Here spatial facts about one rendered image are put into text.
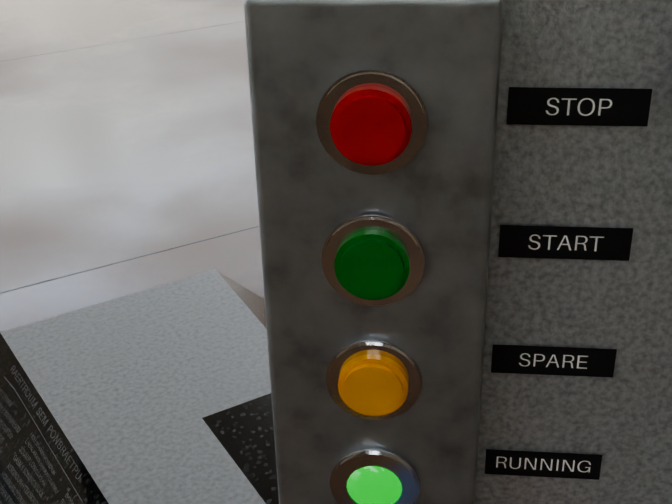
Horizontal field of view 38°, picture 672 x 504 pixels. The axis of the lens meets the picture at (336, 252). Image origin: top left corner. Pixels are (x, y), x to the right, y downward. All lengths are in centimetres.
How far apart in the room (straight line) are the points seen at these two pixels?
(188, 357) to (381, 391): 101
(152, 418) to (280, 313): 91
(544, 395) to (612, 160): 10
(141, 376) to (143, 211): 236
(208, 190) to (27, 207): 67
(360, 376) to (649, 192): 12
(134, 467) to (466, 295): 88
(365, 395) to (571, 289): 8
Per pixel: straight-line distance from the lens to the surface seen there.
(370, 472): 39
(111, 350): 140
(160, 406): 128
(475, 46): 31
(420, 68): 31
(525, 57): 33
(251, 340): 138
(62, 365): 139
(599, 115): 34
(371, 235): 33
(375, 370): 36
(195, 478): 117
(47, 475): 127
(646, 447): 42
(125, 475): 119
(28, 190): 397
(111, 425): 126
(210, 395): 129
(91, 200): 381
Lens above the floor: 159
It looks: 29 degrees down
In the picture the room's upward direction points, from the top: 2 degrees counter-clockwise
